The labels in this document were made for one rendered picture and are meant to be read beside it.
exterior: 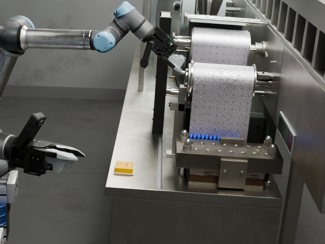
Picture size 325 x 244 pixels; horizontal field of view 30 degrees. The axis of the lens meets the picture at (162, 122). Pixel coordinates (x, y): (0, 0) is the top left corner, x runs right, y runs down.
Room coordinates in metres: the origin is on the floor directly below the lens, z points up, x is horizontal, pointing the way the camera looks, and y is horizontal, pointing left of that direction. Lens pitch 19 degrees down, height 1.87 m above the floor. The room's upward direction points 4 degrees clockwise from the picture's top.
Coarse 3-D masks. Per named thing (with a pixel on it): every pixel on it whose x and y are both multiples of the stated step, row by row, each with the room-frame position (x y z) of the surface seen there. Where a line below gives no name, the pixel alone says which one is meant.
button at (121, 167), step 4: (116, 164) 2.19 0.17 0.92; (120, 164) 2.19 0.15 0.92; (124, 164) 2.19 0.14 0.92; (128, 164) 2.19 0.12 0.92; (132, 164) 2.20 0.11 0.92; (116, 168) 2.15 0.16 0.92; (120, 168) 2.15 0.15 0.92; (124, 168) 2.15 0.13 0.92; (128, 168) 2.15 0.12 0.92; (132, 168) 2.16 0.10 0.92; (116, 172) 2.15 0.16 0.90; (120, 172) 2.15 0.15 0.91; (124, 172) 2.15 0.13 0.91; (128, 172) 2.15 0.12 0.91; (132, 172) 2.15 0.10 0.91
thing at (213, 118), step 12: (192, 108) 2.29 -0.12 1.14; (204, 108) 2.29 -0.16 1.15; (216, 108) 2.29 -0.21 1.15; (228, 108) 2.29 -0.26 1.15; (240, 108) 2.29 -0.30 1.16; (192, 120) 2.29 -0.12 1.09; (204, 120) 2.29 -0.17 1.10; (216, 120) 2.29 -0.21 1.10; (228, 120) 2.29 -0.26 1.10; (240, 120) 2.29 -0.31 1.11; (192, 132) 2.29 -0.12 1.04; (204, 132) 2.29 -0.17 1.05; (216, 132) 2.29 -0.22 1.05; (228, 132) 2.29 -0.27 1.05; (240, 132) 2.29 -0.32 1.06
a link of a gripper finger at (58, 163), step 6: (48, 150) 1.50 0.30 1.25; (54, 150) 1.51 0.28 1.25; (48, 156) 1.50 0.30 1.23; (60, 156) 1.48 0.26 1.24; (66, 156) 1.48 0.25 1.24; (72, 156) 1.48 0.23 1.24; (48, 162) 1.50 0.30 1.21; (54, 162) 1.49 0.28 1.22; (60, 162) 1.49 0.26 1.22; (54, 168) 1.49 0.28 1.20; (60, 168) 1.48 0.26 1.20
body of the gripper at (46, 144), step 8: (16, 136) 1.58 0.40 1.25; (8, 144) 1.54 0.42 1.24; (32, 144) 1.53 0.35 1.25; (40, 144) 1.54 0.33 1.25; (48, 144) 1.54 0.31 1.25; (8, 152) 1.53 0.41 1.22; (16, 152) 1.57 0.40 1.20; (24, 152) 1.54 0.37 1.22; (32, 152) 1.51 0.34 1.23; (8, 160) 1.55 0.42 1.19; (16, 160) 1.54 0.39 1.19; (24, 160) 1.51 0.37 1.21; (32, 160) 1.51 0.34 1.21; (40, 160) 1.51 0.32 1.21; (24, 168) 1.51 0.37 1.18; (32, 168) 1.51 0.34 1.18; (40, 168) 1.50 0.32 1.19; (48, 168) 1.56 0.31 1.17
